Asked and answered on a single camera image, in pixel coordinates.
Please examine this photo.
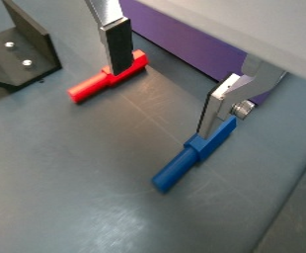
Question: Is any blue peg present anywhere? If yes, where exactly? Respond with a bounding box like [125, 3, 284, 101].
[152, 117, 237, 194]

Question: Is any black angle fixture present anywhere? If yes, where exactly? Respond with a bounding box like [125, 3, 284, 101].
[0, 0, 61, 91]

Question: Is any purple base block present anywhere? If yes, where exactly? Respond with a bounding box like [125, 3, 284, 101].
[117, 0, 272, 106]

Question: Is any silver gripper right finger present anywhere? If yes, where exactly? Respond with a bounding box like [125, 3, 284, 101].
[196, 54, 285, 139]

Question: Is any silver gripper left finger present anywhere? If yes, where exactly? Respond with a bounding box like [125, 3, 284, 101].
[84, 0, 133, 75]

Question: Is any red peg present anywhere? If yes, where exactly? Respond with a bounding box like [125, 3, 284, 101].
[66, 49, 149, 103]

